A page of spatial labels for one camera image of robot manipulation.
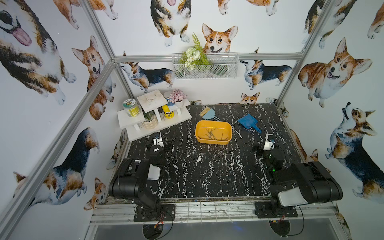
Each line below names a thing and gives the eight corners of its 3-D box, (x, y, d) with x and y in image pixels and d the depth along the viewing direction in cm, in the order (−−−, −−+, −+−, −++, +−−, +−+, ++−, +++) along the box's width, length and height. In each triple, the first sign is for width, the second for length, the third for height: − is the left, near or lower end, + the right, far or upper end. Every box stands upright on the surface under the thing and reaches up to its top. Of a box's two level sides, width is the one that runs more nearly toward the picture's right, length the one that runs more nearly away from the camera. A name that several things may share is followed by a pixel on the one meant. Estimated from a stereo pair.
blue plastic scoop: (256, 136, 106) (257, 134, 104) (238, 121, 115) (238, 119, 113) (265, 128, 110) (266, 127, 108) (247, 114, 119) (248, 112, 117)
